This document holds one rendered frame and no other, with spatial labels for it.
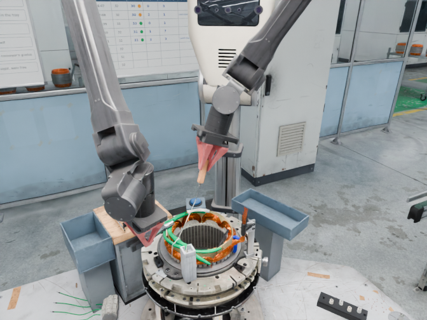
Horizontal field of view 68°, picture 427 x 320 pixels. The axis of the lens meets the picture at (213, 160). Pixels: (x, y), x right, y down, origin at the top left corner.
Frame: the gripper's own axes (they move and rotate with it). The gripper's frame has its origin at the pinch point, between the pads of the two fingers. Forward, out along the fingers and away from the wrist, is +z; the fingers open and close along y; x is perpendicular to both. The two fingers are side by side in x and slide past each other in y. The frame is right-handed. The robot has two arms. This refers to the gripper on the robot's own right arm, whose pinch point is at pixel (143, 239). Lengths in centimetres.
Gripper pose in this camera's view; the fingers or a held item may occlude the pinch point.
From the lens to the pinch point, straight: 76.0
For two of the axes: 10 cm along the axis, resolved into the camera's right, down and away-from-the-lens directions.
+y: 6.9, 4.2, -5.9
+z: -0.6, 8.5, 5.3
